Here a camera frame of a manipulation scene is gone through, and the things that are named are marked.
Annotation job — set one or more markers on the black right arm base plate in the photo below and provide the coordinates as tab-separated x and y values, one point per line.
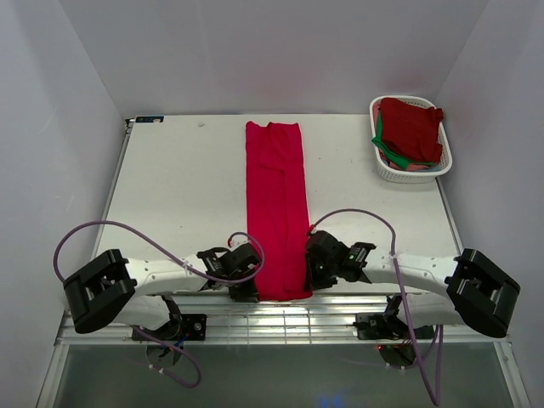
380	326

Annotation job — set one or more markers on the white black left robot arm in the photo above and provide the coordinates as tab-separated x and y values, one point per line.
114	289

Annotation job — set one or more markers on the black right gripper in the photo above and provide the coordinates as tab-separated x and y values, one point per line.
312	281

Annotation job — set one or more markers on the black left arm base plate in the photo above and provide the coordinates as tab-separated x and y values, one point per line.
187	327

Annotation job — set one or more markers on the blue label sticker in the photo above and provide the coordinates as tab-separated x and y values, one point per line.
149	119

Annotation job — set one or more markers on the green t shirt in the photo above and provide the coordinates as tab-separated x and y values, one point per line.
395	160

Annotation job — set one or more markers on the pink t shirt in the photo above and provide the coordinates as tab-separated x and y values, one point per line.
377	110

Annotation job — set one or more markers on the dark red folded t shirt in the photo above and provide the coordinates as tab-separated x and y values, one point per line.
411	131

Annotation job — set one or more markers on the white plastic laundry basket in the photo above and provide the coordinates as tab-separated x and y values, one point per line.
396	176

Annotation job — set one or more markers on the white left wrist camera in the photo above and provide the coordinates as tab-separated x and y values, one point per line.
237	241

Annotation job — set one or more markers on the light blue t shirt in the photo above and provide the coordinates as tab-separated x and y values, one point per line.
412	167

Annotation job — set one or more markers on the bright red t shirt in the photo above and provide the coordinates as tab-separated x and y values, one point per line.
277	209

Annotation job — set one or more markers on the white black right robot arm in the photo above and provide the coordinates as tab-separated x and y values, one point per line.
469	289

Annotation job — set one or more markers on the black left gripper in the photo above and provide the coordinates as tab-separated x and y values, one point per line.
247	294

